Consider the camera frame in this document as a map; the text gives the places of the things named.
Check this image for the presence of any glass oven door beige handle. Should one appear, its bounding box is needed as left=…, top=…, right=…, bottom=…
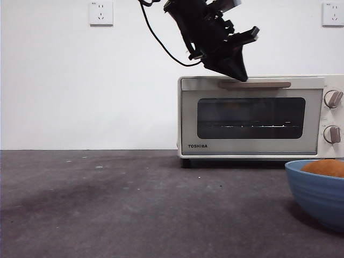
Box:
left=180, top=76, right=326, bottom=157

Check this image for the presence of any brown potato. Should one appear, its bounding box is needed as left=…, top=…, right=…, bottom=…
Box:
left=300, top=158, right=344, bottom=178

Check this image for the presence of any blue ribbed bowl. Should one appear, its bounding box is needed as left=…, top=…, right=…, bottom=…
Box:
left=284, top=159, right=344, bottom=233

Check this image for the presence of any white beige oven knob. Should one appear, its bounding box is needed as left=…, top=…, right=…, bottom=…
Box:
left=323, top=90, right=344, bottom=109
left=322, top=125, right=342, bottom=144

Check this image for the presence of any white Toshiba toaster oven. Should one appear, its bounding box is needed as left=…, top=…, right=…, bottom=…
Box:
left=177, top=74, right=344, bottom=169

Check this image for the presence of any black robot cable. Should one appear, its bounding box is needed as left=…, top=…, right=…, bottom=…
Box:
left=138, top=0, right=202, bottom=67

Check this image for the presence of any metal wire oven rack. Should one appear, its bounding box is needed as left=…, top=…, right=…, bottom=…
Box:
left=205, top=121, right=300, bottom=130

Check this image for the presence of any white wall socket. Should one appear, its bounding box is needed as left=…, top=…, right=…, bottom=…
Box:
left=321, top=1, right=344, bottom=28
left=89, top=0, right=114, bottom=27

